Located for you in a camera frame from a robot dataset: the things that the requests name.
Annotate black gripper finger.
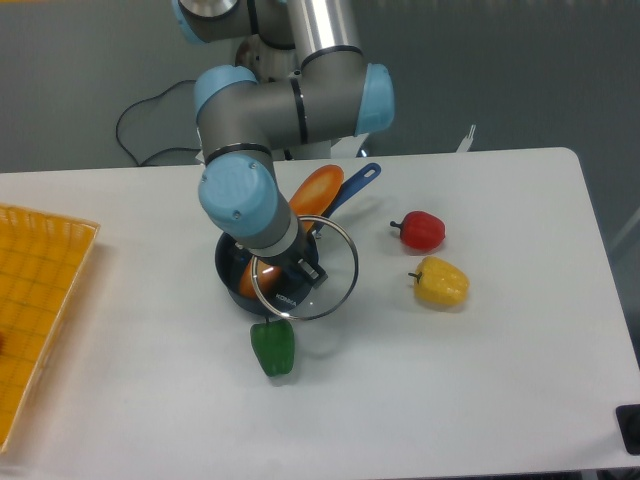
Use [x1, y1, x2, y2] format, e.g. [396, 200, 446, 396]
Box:
[295, 257, 328, 289]

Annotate glass pot lid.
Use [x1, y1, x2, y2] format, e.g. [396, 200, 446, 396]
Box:
[252, 215, 359, 321]

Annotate black cable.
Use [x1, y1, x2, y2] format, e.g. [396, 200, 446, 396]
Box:
[115, 79, 201, 168]

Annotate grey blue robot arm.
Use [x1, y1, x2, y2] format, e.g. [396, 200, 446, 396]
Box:
[173, 1, 395, 266]

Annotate black corner object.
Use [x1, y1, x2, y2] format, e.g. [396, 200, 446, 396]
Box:
[615, 404, 640, 456]

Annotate yellow plastic basket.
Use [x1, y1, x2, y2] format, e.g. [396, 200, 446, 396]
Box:
[1, 203, 100, 452]

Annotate orange bread loaf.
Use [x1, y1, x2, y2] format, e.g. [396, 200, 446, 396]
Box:
[257, 165, 344, 296]

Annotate dark blue saucepan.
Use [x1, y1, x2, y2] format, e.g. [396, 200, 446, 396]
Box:
[215, 163, 381, 318]

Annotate yellow bell pepper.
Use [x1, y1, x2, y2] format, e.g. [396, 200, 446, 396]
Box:
[408, 256, 470, 306]

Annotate green bell pepper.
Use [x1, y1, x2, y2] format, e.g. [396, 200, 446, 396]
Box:
[250, 319, 295, 377]

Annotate red bell pepper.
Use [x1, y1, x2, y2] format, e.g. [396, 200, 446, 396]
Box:
[389, 211, 446, 252]

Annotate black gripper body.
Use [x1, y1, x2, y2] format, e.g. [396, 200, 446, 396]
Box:
[233, 224, 321, 281]

